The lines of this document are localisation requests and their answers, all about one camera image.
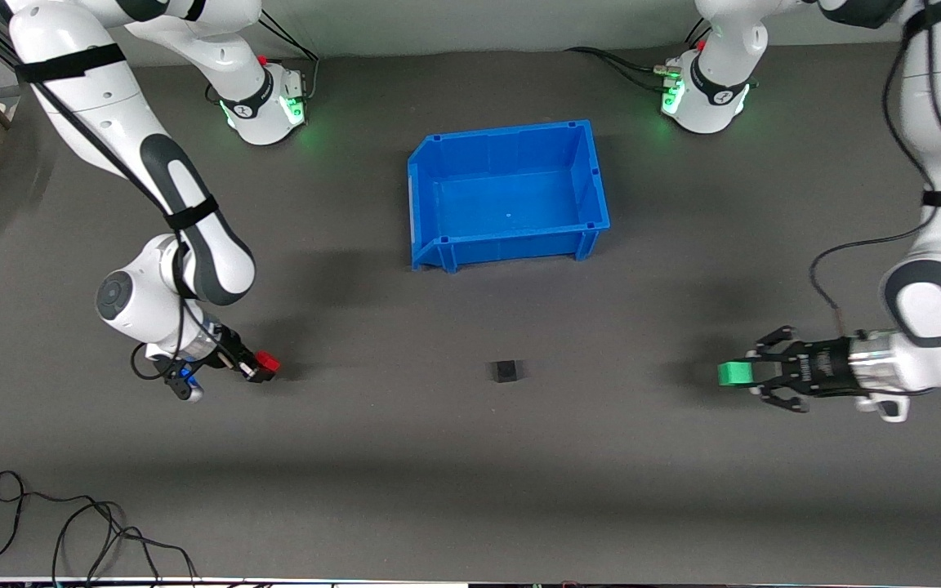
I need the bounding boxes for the black left arm base cables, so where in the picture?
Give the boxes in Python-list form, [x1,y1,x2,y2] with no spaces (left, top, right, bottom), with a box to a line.
[564,16,712,92]

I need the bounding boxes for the black arm gripper cable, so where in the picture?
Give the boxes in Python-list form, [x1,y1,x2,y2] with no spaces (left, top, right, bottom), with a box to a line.
[0,12,194,381]
[809,0,941,337]

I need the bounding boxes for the black arm base cables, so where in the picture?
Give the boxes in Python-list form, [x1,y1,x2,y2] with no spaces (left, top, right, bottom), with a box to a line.
[564,16,712,92]
[205,15,322,105]

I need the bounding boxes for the black left arm gripper cable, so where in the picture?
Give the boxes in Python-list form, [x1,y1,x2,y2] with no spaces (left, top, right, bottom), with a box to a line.
[809,0,941,337]

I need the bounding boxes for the dark grey table mat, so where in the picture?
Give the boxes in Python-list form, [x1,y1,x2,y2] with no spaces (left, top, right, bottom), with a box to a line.
[0,29,941,582]

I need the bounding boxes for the blue plastic storage bin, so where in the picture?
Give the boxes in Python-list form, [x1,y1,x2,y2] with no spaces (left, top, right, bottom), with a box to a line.
[407,119,611,274]

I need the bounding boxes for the black right arm base cables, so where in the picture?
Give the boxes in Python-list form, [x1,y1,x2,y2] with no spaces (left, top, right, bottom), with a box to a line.
[205,15,322,105]

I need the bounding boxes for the black right arm gripper cable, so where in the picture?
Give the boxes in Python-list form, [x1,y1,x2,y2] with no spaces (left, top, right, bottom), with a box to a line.
[0,12,194,381]

